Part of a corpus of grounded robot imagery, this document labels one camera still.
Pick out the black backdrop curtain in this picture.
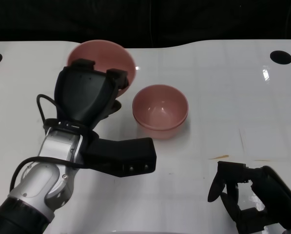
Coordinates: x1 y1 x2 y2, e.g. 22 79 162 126
0 0 291 49

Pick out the pink plastic bowl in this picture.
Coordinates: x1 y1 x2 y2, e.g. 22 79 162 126
67 39 137 98
135 114 188 140
132 84 189 130

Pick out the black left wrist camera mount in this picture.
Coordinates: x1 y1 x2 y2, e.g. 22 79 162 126
81 137 157 178

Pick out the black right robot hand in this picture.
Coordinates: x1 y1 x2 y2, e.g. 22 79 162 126
207 160 291 234

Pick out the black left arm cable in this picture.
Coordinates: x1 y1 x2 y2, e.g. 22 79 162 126
10 94 87 193

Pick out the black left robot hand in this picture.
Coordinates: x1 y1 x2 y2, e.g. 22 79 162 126
54 58 131 128

